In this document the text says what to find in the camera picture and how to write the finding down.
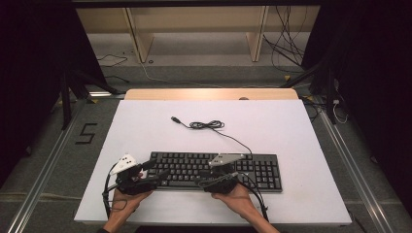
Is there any bundle of black floor cables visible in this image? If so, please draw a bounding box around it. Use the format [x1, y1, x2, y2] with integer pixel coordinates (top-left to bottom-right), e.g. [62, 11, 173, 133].
[261, 5, 312, 74]

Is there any black looped floor cable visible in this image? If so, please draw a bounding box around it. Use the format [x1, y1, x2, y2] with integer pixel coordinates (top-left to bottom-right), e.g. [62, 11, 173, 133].
[96, 53, 129, 68]

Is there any dark curtain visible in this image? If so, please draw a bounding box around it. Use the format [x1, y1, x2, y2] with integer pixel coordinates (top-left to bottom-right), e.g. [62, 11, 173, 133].
[0, 0, 108, 188]
[300, 0, 412, 212]

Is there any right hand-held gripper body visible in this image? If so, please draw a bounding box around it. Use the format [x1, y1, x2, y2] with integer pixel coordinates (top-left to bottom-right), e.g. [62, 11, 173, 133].
[202, 152, 246, 194]

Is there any black overhead frame bar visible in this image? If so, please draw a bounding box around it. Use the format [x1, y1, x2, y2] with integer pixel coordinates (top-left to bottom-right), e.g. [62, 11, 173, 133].
[71, 0, 325, 8]

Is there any short silver rail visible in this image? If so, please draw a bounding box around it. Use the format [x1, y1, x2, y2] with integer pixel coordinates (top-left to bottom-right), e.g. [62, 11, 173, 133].
[88, 91, 125, 99]

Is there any person's right hand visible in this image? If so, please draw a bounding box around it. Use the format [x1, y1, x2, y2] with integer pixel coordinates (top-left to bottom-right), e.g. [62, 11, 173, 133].
[212, 183, 258, 221]

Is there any black metal stand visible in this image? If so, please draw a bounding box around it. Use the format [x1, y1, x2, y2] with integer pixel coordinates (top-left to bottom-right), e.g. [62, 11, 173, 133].
[280, 57, 338, 125]
[59, 69, 120, 130]

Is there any wooden table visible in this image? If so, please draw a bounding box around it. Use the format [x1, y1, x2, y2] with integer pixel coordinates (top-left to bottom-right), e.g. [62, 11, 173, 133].
[124, 87, 299, 101]

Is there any white table mat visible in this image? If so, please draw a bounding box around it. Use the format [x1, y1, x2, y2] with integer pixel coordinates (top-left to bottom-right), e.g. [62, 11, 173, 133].
[73, 99, 353, 226]

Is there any black keyboard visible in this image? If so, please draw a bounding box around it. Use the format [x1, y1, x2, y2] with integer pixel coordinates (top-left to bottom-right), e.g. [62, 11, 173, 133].
[147, 150, 284, 193]

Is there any thin white cable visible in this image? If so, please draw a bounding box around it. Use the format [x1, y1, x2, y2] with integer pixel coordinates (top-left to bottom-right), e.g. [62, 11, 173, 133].
[331, 98, 349, 124]

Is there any wooden shelf unit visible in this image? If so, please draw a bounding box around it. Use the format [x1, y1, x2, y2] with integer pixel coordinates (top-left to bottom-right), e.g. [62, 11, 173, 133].
[76, 5, 322, 64]

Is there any aluminium floor rail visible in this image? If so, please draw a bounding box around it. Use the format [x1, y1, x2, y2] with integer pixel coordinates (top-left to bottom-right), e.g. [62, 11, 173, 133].
[319, 110, 395, 233]
[6, 103, 86, 233]

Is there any person's left hand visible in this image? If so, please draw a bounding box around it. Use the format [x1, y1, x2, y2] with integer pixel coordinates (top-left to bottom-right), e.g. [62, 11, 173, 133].
[108, 188, 154, 225]

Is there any left hand-held gripper cable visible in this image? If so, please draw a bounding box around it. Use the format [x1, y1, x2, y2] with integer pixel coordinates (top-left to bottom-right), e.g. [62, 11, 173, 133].
[101, 163, 128, 219]

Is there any black keyboard cable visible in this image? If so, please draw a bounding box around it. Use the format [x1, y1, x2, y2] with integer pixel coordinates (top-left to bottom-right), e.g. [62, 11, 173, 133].
[170, 116, 253, 154]

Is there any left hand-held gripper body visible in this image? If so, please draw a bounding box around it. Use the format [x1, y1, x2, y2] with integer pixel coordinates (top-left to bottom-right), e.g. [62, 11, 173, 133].
[110, 153, 159, 196]

